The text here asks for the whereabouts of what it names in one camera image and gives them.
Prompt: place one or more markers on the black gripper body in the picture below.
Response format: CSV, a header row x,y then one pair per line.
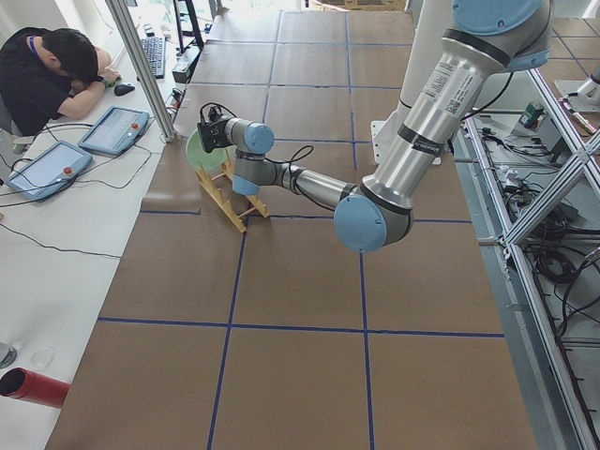
x,y
215,136

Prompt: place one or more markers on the light green round plate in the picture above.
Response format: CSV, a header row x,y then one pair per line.
x,y
199,158

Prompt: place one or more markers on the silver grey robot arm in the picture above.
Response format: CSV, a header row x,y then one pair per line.
x,y
457,46

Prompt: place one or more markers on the wooden dish rack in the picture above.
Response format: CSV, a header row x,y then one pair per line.
x,y
216,178

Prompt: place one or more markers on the blue teach pendant far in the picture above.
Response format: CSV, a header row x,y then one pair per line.
x,y
115,131

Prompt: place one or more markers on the blue teach pendant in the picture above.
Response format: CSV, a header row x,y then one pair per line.
x,y
115,131
50,172

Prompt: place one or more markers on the black computer mouse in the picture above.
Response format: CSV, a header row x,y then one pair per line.
x,y
123,88

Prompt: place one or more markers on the black keyboard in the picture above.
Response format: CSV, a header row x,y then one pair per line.
x,y
154,50

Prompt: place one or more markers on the blue teach pendant near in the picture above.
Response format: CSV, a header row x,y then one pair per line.
x,y
50,172

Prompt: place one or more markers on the person in black shirt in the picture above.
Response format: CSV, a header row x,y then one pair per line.
x,y
47,74

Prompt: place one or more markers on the brown paper table cover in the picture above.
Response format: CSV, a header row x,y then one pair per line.
x,y
280,337

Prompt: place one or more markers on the red cylinder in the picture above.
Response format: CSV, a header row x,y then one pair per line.
x,y
30,386

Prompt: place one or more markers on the green electrical box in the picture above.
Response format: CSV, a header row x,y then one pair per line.
x,y
532,113

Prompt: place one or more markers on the aluminium frame post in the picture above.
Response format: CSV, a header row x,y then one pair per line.
x,y
128,32

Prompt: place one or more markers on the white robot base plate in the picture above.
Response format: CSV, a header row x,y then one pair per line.
x,y
434,17

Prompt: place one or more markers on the aluminium frame rail right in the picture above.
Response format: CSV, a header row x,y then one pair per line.
x,y
535,192

